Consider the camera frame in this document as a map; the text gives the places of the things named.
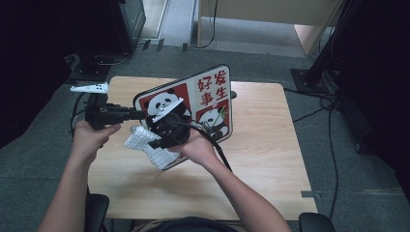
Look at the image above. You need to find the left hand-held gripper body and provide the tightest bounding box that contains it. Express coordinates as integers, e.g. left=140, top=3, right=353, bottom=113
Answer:
left=70, top=82, right=132, bottom=131

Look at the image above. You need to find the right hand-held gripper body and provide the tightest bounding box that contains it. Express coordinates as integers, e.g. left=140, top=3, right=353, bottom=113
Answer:
left=151, top=97, right=192, bottom=149

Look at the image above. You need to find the white waffle cloth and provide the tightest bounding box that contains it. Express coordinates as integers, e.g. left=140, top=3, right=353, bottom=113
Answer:
left=124, top=125, right=182, bottom=171

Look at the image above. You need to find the panda picture sign board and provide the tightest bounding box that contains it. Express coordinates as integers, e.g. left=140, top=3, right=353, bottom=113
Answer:
left=132, top=63, right=234, bottom=171

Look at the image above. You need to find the person's right hand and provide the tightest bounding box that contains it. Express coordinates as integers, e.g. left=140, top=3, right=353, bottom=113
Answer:
left=167, top=128, right=222, bottom=169

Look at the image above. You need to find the person's left hand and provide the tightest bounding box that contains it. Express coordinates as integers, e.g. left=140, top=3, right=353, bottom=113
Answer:
left=71, top=120, right=122, bottom=162

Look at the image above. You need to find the black flat stand base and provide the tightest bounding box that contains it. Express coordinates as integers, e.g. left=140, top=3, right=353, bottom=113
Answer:
left=68, top=52, right=112, bottom=82

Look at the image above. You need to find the person's dark shirt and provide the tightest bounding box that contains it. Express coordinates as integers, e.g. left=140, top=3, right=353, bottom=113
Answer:
left=157, top=216, right=240, bottom=232

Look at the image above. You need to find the dark curtain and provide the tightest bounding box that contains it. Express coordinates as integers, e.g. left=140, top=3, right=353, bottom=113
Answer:
left=332, top=0, right=410, bottom=202
left=0, top=0, right=112, bottom=150

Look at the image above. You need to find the black computer tower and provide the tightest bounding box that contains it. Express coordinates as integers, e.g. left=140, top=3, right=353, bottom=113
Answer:
left=107, top=0, right=147, bottom=56

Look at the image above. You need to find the black stand with slanted pole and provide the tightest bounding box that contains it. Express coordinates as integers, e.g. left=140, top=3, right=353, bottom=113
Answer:
left=290, top=0, right=356, bottom=95

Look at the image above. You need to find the light wooden cabinet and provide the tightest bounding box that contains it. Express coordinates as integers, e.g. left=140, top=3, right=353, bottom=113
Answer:
left=196, top=0, right=344, bottom=58

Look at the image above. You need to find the grey tape piece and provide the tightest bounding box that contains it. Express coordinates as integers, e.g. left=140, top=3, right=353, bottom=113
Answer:
left=301, top=189, right=323, bottom=199

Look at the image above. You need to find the left hand-held gripper cable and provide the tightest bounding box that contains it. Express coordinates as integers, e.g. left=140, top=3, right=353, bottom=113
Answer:
left=70, top=93, right=95, bottom=139

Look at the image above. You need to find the hand-held gripper cable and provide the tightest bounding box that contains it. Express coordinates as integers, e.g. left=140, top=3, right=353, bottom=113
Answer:
left=175, top=120, right=233, bottom=172
left=70, top=93, right=95, bottom=139

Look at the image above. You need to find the right hand-held gripper cable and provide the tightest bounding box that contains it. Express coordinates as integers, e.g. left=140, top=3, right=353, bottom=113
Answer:
left=175, top=120, right=233, bottom=172

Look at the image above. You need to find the black hanging cable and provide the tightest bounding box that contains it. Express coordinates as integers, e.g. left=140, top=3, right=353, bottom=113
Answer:
left=196, top=0, right=219, bottom=49

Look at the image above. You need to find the short black floor cable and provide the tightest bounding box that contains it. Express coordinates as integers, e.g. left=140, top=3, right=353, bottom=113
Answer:
left=292, top=105, right=327, bottom=124

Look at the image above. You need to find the long black floor cable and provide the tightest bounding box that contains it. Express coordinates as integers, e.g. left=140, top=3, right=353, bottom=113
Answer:
left=318, top=96, right=340, bottom=220

